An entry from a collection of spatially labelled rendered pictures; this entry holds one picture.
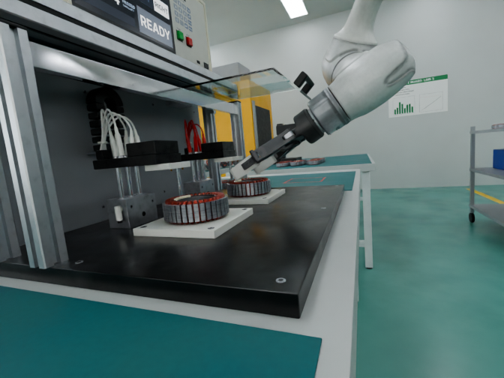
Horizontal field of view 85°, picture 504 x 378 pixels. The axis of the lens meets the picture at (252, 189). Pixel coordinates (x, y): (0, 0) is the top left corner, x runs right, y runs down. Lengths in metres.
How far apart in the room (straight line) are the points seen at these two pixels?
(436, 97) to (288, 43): 2.87
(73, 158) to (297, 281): 0.51
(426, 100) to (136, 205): 5.58
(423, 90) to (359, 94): 5.28
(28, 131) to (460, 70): 5.92
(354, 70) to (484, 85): 5.49
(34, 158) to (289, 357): 0.35
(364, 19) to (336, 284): 0.59
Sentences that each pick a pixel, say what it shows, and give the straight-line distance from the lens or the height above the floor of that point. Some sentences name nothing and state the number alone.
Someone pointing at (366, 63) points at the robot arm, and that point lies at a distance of 0.62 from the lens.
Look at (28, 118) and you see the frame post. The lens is 0.43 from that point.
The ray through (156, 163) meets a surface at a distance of 0.48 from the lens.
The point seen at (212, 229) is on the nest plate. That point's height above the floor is 0.78.
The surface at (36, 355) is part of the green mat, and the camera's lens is 0.29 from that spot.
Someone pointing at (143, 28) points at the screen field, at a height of 1.15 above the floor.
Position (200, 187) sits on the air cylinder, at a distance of 0.73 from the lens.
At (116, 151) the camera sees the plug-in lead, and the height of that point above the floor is 0.91.
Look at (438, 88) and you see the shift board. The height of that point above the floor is 1.70.
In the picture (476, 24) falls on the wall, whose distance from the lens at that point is 6.23.
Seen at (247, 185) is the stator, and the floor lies 0.81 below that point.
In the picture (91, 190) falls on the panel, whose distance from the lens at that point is 0.66.
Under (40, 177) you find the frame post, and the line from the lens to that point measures 0.42.
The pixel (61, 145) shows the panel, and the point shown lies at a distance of 0.63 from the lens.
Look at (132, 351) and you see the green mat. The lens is 0.25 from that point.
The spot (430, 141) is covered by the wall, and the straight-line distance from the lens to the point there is 5.83.
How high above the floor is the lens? 0.88
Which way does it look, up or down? 7 degrees down
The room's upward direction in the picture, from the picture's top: 5 degrees counter-clockwise
